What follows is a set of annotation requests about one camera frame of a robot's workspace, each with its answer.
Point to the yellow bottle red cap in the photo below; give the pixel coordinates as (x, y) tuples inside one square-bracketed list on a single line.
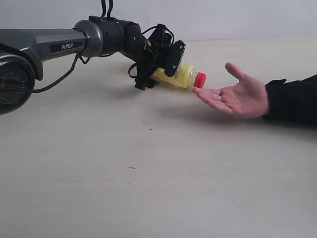
[(186, 77)]

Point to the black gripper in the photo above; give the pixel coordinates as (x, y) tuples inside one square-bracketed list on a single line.
[(152, 52)]

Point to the person's open bare hand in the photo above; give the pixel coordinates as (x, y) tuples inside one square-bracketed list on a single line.
[(247, 99)]

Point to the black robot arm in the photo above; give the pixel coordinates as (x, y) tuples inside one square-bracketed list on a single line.
[(23, 52)]

